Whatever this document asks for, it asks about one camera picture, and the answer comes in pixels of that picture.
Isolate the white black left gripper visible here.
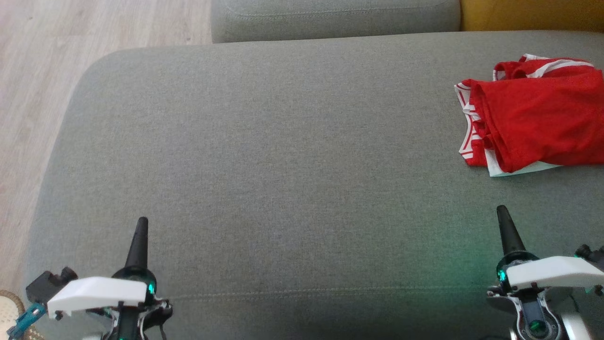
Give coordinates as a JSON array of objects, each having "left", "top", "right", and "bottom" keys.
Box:
[{"left": 47, "top": 217, "right": 157, "bottom": 318}]

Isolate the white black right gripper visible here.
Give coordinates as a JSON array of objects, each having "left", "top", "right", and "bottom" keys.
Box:
[{"left": 495, "top": 205, "right": 604, "bottom": 290}]

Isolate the red white basketball jersey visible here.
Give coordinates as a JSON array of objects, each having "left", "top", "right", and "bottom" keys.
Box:
[{"left": 454, "top": 70, "right": 604, "bottom": 178}]

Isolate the red garment with striped trim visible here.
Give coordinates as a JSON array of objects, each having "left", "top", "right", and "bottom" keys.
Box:
[{"left": 493, "top": 53, "right": 604, "bottom": 81}]

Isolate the cream perforated laundry basket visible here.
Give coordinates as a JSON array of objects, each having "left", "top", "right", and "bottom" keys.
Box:
[{"left": 0, "top": 289, "right": 36, "bottom": 340}]

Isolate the large grey sofa seat cushion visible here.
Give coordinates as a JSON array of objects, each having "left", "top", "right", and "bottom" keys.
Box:
[{"left": 26, "top": 31, "right": 604, "bottom": 340}]

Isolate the large yellow sofa backrest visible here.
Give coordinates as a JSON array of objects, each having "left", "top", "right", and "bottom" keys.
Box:
[{"left": 460, "top": 0, "right": 604, "bottom": 33}]

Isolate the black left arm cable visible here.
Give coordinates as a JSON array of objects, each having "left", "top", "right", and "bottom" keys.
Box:
[{"left": 7, "top": 302, "right": 45, "bottom": 340}]

